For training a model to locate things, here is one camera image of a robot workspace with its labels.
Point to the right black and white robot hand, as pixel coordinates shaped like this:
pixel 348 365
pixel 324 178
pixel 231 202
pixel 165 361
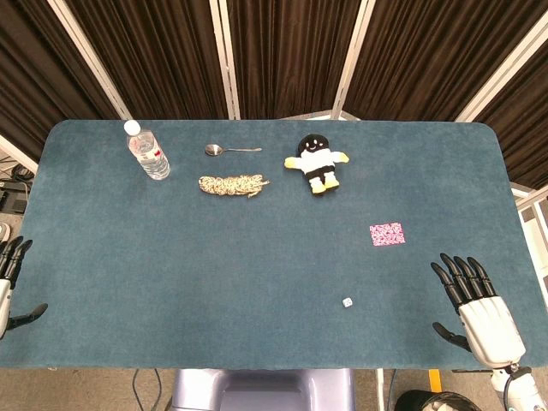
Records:
pixel 488 325

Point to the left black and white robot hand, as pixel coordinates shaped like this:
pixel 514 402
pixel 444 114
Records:
pixel 5 295

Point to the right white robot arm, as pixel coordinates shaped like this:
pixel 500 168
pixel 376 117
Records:
pixel 528 389

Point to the lavender robot base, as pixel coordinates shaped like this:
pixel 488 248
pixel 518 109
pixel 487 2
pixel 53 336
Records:
pixel 261 391

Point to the small white die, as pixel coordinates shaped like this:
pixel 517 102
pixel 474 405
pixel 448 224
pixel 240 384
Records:
pixel 347 302

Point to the yellow floor tape strip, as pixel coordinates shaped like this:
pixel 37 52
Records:
pixel 435 380

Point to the black trash bin with bag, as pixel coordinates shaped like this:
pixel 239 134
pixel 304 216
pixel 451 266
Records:
pixel 428 402

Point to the black power equipment pile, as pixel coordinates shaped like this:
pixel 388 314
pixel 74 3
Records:
pixel 15 188

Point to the pink patterned square card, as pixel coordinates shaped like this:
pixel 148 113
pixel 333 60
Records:
pixel 387 234

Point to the brown pleated curtain panel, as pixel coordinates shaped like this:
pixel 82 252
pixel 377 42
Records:
pixel 522 141
pixel 428 55
pixel 291 55
pixel 158 55
pixel 30 73

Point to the clear plastic water bottle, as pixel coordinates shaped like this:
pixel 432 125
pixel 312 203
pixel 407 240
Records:
pixel 150 158

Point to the blue felt table cover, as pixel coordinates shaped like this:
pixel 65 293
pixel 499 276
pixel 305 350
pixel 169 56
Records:
pixel 214 265

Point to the black white yellow plush toy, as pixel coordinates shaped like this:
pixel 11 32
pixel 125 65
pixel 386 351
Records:
pixel 317 164

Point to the metal spoon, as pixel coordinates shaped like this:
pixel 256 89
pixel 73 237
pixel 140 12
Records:
pixel 212 150

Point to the white partition frame post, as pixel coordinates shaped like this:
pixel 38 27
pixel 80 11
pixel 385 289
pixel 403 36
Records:
pixel 17 154
pixel 90 55
pixel 531 194
pixel 226 60
pixel 351 60
pixel 501 73

